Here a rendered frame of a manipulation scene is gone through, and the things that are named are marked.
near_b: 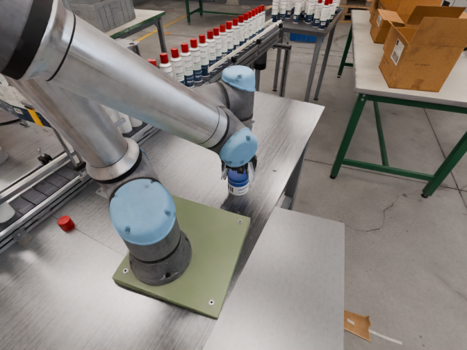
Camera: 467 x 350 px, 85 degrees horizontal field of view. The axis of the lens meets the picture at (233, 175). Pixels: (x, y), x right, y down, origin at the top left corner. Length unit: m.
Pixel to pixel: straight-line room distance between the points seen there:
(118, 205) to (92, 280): 0.29
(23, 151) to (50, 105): 0.72
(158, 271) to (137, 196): 0.19
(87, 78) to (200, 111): 0.15
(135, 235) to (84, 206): 0.45
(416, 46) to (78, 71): 1.66
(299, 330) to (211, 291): 0.21
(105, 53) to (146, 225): 0.29
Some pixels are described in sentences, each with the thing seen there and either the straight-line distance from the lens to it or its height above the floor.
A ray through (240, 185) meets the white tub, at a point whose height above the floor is 0.88.
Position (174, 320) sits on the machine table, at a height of 0.83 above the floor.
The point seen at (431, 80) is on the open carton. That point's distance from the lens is 1.90.
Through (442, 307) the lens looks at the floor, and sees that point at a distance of 1.90.
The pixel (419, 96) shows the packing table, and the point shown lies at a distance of 1.84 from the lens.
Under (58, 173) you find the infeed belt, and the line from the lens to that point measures 1.01.
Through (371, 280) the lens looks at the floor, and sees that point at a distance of 1.78.
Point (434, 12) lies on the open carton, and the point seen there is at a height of 1.10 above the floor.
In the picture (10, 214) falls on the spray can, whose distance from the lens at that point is 0.93.
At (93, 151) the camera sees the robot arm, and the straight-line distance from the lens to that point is 0.53.
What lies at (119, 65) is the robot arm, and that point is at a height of 1.35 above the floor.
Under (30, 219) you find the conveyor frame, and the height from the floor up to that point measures 0.86.
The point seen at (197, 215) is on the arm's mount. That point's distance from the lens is 0.75.
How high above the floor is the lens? 1.46
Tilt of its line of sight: 44 degrees down
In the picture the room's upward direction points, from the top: straight up
